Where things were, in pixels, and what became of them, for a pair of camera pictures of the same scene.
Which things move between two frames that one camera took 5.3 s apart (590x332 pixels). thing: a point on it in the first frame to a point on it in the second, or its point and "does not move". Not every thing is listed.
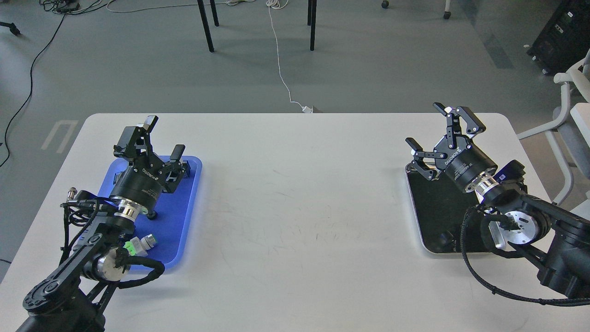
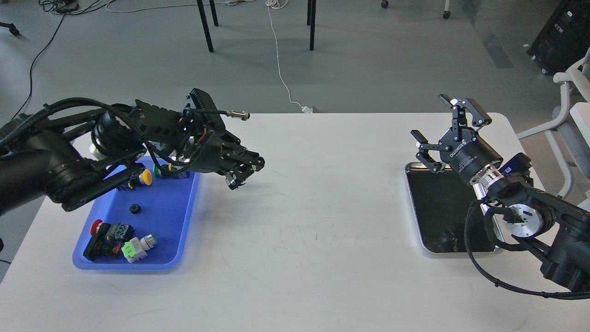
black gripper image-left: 138,188 to 215,148
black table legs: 312,12 does not move
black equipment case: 564,39 does not move
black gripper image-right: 464,163 to 463,149
